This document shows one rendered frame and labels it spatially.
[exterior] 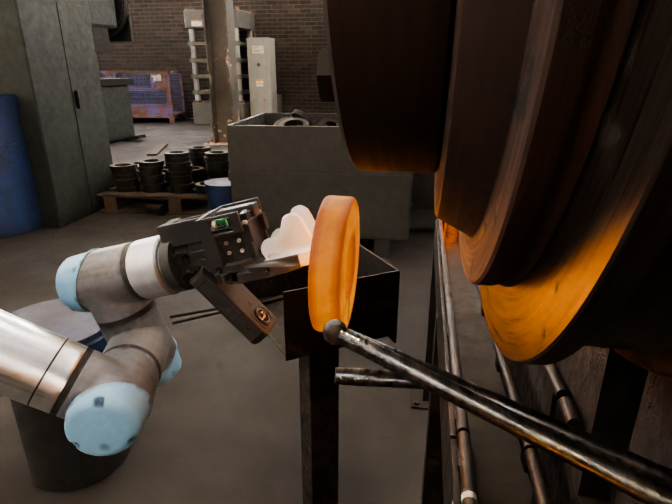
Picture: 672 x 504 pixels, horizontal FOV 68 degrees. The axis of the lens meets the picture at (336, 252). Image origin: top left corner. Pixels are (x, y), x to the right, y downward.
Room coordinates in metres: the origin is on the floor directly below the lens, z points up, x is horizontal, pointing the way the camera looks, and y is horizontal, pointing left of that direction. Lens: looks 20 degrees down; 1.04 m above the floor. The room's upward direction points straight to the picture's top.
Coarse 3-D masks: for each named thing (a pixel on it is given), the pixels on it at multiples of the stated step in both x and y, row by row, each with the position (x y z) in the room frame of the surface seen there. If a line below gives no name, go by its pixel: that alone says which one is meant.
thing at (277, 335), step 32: (256, 288) 0.92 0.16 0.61; (288, 288) 0.95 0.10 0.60; (384, 288) 0.75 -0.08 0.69; (288, 320) 0.68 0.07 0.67; (352, 320) 0.72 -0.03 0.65; (384, 320) 0.75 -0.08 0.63; (288, 352) 0.68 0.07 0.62; (320, 352) 0.70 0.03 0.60; (320, 384) 0.79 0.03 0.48; (320, 416) 0.79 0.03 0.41; (320, 448) 0.78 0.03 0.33; (320, 480) 0.78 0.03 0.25
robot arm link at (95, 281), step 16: (80, 256) 0.58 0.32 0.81; (96, 256) 0.56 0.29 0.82; (112, 256) 0.56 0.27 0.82; (64, 272) 0.56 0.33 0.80; (80, 272) 0.55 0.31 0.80; (96, 272) 0.55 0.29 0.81; (112, 272) 0.54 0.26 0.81; (64, 288) 0.55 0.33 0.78; (80, 288) 0.55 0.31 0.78; (96, 288) 0.54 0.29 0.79; (112, 288) 0.54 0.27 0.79; (128, 288) 0.54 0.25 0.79; (64, 304) 0.56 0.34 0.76; (80, 304) 0.55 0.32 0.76; (96, 304) 0.55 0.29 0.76; (112, 304) 0.55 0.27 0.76; (128, 304) 0.55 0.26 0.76; (144, 304) 0.57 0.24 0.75; (96, 320) 0.55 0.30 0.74; (112, 320) 0.55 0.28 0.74
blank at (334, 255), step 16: (320, 208) 0.51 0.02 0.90; (336, 208) 0.50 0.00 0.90; (352, 208) 0.52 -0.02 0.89; (320, 224) 0.48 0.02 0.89; (336, 224) 0.48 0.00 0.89; (352, 224) 0.53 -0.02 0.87; (320, 240) 0.47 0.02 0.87; (336, 240) 0.47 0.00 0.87; (352, 240) 0.55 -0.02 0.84; (320, 256) 0.46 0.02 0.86; (336, 256) 0.46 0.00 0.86; (352, 256) 0.56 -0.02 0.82; (320, 272) 0.46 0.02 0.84; (336, 272) 0.45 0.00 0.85; (352, 272) 0.55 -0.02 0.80; (320, 288) 0.45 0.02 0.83; (336, 288) 0.45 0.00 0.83; (352, 288) 0.55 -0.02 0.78; (320, 304) 0.45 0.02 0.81; (336, 304) 0.45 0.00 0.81; (352, 304) 0.55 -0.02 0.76; (320, 320) 0.46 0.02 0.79
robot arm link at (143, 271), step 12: (144, 240) 0.57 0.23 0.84; (156, 240) 0.56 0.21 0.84; (132, 252) 0.55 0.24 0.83; (144, 252) 0.54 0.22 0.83; (156, 252) 0.54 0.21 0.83; (132, 264) 0.54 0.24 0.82; (144, 264) 0.53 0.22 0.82; (156, 264) 0.53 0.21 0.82; (132, 276) 0.53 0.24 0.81; (144, 276) 0.53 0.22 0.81; (156, 276) 0.53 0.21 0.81; (144, 288) 0.53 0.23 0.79; (156, 288) 0.53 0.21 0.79; (168, 288) 0.54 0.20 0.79
